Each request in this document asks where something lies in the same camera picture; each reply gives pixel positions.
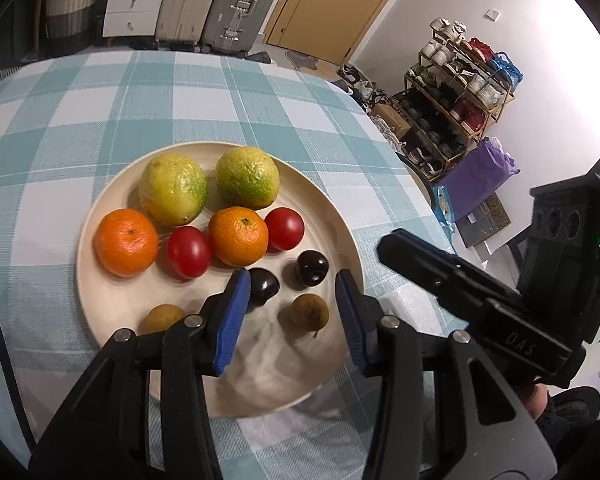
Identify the pile of loose shoes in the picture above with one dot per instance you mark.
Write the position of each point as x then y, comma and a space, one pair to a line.
375, 105

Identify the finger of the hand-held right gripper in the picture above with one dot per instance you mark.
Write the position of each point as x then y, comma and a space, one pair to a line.
460, 290

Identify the white wall switch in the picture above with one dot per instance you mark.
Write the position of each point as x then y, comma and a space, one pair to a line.
493, 14

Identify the patterned flat box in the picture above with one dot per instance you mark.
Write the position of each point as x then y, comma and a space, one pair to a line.
485, 220

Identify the small brown round fruit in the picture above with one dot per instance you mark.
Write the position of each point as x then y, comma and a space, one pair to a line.
307, 311
161, 319

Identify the person's right hand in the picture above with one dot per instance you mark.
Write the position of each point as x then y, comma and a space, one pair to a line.
534, 399

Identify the dark purple plum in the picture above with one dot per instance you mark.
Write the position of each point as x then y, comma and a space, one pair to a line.
310, 268
262, 286

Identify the large orange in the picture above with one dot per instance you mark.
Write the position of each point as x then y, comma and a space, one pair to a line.
126, 242

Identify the beige suitcase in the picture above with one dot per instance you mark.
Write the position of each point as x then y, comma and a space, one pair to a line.
190, 0

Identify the woven laundry basket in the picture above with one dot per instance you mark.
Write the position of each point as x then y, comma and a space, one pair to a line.
70, 15

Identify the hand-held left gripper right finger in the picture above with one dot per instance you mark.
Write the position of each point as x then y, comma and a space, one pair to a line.
352, 320

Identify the purple bag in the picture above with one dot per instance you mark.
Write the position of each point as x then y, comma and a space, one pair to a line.
477, 180

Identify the metal shoe rack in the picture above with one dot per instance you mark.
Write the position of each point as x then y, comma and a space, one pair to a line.
455, 105

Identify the yellow green citrus fruit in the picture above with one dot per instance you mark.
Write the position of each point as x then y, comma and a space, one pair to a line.
172, 189
247, 177

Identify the small orange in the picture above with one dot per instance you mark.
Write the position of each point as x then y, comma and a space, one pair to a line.
238, 236

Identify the wooden door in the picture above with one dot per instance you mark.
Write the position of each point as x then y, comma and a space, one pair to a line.
340, 5

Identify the grey suitcase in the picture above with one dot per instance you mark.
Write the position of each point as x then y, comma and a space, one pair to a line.
242, 5

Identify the blue plastic wrapper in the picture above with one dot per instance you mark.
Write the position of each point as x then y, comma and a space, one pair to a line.
442, 210

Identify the red tomato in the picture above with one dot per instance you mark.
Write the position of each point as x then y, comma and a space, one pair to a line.
189, 252
284, 228

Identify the cream round plate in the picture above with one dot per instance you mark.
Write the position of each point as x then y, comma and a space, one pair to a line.
120, 300

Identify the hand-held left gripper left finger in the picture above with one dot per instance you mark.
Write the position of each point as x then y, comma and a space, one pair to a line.
230, 320

